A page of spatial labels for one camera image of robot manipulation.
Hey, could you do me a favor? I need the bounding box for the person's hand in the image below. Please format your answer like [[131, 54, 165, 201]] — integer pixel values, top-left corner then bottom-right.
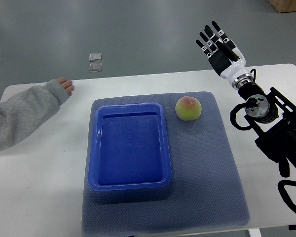
[[56, 78, 74, 96]]

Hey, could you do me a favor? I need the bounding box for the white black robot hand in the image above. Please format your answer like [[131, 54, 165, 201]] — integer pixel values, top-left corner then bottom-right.
[[196, 21, 254, 90]]

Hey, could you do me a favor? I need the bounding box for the green red peach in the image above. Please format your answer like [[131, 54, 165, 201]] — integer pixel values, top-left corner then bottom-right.
[[175, 96, 202, 121]]

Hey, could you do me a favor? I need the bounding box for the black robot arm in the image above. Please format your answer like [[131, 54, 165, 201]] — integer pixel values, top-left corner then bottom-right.
[[230, 69, 296, 214]]

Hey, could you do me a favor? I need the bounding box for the grey sleeved forearm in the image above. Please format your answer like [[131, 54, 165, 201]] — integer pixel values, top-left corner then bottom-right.
[[0, 79, 70, 151]]

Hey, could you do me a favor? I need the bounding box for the lower metal floor plate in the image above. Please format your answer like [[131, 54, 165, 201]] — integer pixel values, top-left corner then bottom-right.
[[89, 62, 102, 72]]

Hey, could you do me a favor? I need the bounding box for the metal floor plate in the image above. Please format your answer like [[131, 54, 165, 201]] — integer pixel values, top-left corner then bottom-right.
[[89, 53, 102, 62], [89, 62, 102, 72]]

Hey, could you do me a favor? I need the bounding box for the upper metal floor plate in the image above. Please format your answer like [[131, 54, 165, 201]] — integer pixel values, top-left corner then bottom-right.
[[89, 53, 102, 62]]

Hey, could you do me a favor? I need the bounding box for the wooden box corner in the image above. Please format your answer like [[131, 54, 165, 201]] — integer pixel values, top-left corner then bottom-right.
[[268, 0, 296, 13]]

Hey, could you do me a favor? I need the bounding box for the blue plastic tray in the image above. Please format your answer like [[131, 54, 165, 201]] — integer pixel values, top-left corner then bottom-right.
[[88, 102, 172, 192]]

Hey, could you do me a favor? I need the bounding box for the blue grey mesh mat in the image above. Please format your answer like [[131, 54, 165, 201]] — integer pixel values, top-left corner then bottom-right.
[[81, 92, 250, 237]]

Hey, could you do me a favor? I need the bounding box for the white table leg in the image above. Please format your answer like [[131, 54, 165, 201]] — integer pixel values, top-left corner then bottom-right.
[[248, 229, 262, 237]]

